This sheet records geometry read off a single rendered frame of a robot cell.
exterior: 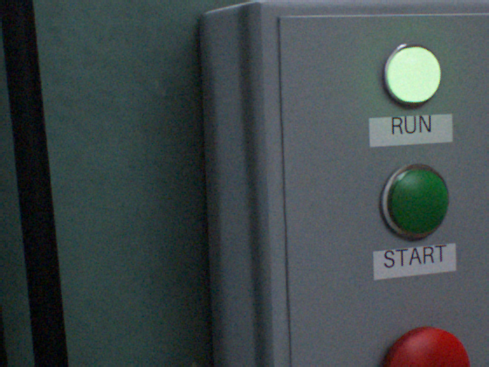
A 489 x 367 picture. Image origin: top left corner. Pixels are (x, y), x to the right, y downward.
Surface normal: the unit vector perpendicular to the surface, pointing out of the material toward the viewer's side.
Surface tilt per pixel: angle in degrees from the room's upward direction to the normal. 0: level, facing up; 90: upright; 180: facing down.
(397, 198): 82
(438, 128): 90
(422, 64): 86
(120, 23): 90
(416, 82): 94
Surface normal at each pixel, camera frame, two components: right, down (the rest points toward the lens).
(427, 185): 0.39, 0.00
